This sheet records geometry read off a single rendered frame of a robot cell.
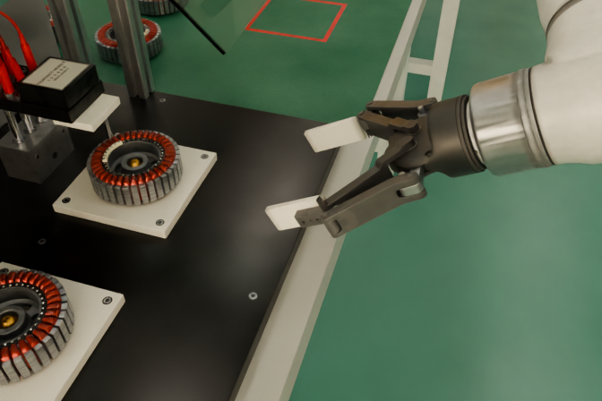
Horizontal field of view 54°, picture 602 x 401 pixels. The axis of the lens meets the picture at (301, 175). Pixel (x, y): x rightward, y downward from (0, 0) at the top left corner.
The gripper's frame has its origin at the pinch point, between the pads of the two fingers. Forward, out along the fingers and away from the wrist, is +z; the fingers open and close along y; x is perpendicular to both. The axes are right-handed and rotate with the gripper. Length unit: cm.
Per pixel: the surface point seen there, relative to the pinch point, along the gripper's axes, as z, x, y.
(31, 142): 30.6, 15.6, -2.2
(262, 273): 5.1, -5.5, -8.9
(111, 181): 19.8, 8.7, -5.0
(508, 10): 16, -87, 232
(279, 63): 17.8, -0.3, 36.6
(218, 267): 9.4, -3.0, -9.6
